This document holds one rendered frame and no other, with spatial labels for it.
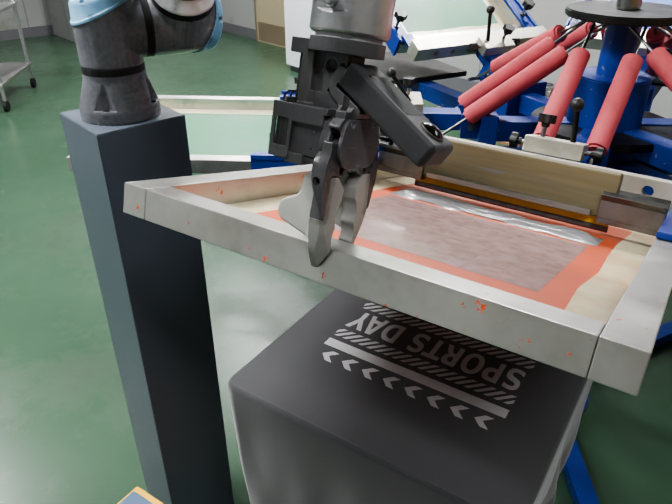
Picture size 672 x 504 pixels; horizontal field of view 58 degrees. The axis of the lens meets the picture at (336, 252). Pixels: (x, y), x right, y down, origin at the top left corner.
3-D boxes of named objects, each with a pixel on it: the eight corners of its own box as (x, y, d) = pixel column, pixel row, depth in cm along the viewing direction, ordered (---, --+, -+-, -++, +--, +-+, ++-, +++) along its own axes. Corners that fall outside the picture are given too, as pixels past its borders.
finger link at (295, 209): (278, 253, 62) (298, 164, 61) (326, 270, 59) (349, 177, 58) (259, 253, 59) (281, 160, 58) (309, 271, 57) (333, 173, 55)
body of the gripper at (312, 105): (309, 157, 65) (325, 39, 62) (379, 174, 61) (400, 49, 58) (265, 161, 59) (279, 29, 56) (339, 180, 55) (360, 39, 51)
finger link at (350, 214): (318, 237, 68) (322, 157, 64) (364, 251, 65) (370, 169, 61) (302, 246, 66) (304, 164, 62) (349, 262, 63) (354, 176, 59)
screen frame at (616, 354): (637, 397, 47) (652, 352, 45) (122, 212, 74) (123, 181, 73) (687, 237, 112) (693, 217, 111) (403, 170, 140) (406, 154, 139)
